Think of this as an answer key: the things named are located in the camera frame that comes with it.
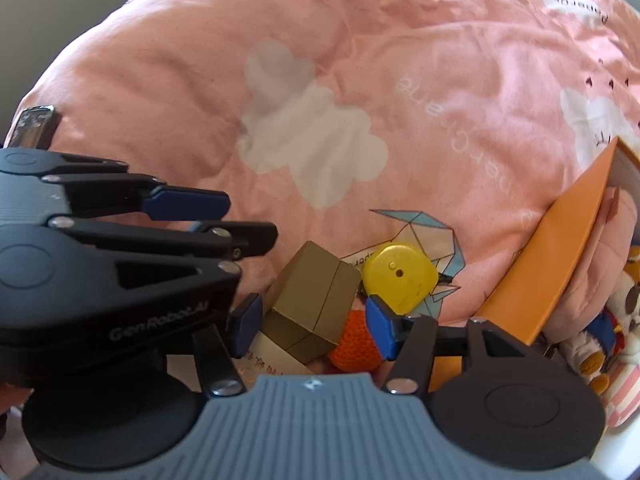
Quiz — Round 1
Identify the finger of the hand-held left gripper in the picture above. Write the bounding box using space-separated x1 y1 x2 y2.
42 155 232 222
47 215 278 293

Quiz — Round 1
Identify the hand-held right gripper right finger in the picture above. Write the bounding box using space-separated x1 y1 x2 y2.
365 296 546 395

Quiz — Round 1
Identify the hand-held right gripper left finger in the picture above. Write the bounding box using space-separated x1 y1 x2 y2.
192 294 263 397

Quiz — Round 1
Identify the orange crochet ball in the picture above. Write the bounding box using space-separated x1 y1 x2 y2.
327 309 396 373

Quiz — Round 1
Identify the yellow round tape measure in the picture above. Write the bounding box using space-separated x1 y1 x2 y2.
361 242 441 315

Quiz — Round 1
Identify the brown cardboard box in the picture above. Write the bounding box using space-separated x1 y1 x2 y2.
260 240 362 365

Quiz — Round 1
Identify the orange cardboard box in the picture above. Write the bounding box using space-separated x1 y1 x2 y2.
430 135 640 396

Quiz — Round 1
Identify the pink fabric pouch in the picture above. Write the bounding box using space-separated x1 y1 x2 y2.
542 185 638 346

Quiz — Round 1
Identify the pink cloud printed blanket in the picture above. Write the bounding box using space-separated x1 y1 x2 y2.
5 0 640 376

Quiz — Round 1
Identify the colourful plush toy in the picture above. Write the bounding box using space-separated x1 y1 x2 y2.
560 245 640 396

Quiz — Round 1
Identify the pink striped cloth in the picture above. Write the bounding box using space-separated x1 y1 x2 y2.
590 360 640 428

